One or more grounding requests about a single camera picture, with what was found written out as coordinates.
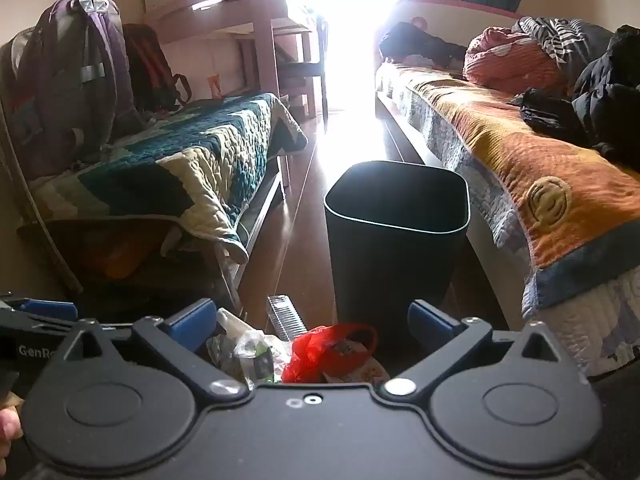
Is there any dark red backpack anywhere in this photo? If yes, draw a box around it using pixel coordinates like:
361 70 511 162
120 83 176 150
122 24 192 117

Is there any teal patchwork quilt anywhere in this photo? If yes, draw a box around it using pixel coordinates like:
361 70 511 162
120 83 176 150
27 92 309 265

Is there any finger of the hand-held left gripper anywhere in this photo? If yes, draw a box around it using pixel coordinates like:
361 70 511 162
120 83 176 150
0 298 79 334

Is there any striped cloth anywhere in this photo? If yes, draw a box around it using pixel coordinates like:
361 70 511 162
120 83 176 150
512 16 617 70

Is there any black crumpled cloth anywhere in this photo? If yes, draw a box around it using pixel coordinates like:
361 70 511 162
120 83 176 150
507 88 592 149

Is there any black puffer jacket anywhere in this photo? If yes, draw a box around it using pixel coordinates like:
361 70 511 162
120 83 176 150
571 25 640 171

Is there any black bag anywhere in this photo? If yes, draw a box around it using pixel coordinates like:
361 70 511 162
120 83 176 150
379 21 468 68

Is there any pink quilted blanket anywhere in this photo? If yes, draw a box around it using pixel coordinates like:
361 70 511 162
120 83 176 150
463 26 571 97

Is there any metal bed frame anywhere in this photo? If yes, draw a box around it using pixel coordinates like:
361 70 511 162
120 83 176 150
215 152 292 311

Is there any orange patchwork quilt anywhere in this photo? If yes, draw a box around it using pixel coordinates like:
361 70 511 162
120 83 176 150
375 62 640 377

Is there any person's left hand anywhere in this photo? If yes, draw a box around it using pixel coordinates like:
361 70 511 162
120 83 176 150
0 406 24 462

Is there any clear plastic bag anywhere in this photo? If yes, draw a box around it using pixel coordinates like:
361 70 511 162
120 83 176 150
206 307 293 391

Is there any dark green trash bin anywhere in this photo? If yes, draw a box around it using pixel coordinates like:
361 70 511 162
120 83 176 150
323 160 471 357

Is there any pink wooden desk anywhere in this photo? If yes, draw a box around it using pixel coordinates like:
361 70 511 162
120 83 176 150
144 0 329 133

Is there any red plastic bag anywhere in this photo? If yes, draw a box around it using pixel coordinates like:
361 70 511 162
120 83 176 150
281 324 379 385

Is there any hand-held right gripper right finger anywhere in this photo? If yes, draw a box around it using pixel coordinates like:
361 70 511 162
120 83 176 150
382 299 590 404

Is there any white pink bed headboard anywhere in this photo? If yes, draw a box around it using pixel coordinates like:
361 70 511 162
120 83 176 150
395 0 526 32

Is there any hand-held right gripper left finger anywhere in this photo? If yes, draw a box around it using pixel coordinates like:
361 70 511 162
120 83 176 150
42 299 251 402

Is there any purple grey backpack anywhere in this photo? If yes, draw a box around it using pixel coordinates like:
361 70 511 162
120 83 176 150
0 0 147 182

